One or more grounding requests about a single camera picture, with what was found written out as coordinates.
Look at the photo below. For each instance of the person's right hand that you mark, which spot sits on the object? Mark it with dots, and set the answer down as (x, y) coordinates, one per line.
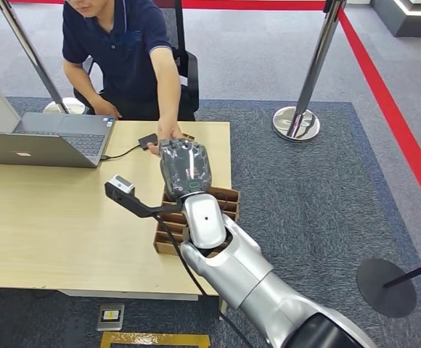
(107, 109)

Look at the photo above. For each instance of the brown card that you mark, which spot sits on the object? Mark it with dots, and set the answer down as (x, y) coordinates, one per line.
(188, 137)

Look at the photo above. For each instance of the person's left forearm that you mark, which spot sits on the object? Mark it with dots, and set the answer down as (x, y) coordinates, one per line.
(168, 96)

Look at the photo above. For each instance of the black stanchion post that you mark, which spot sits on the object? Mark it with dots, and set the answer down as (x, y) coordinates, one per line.
(384, 288)

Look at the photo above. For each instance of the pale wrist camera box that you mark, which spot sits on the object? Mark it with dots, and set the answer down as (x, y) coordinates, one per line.
(121, 183)

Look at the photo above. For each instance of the metal floor socket box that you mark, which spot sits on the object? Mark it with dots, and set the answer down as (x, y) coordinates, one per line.
(110, 317)

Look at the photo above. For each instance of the brown slotted cardboard card holder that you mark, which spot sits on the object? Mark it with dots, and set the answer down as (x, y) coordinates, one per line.
(163, 242)

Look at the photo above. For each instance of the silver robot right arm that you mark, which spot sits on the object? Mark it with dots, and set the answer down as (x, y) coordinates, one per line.
(246, 278)

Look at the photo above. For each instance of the blue-grey carpet rug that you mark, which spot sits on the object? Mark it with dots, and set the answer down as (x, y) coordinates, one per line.
(304, 201)

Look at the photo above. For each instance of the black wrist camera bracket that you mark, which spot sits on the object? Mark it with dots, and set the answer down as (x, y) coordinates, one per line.
(131, 204)

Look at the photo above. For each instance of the grey platform with light strip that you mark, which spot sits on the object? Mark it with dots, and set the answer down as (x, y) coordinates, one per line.
(406, 21)

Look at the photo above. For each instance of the red barrier belt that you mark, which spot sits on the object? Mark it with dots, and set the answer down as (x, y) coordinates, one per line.
(395, 120)
(250, 4)

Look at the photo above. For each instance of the person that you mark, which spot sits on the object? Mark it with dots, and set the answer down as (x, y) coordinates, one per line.
(123, 53)

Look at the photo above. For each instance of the person's right forearm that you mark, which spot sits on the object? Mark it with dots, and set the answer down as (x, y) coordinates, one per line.
(82, 84)

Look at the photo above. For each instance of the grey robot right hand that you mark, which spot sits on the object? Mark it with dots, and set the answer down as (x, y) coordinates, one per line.
(185, 168)

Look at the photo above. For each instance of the grey laptop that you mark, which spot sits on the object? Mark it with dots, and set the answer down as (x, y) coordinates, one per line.
(69, 129)

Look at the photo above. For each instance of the black card reader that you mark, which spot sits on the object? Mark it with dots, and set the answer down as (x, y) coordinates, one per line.
(148, 141)

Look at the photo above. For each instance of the black office chair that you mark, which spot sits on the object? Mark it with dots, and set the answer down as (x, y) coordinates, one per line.
(192, 77)

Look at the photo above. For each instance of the person's left hand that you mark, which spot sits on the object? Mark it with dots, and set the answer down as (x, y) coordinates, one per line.
(168, 129)

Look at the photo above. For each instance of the chrome stanchion post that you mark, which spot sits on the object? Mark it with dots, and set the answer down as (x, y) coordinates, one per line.
(295, 126)
(69, 105)

